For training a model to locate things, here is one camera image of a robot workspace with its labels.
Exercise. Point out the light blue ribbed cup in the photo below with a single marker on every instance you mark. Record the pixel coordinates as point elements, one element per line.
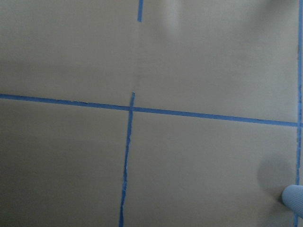
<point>292,198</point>

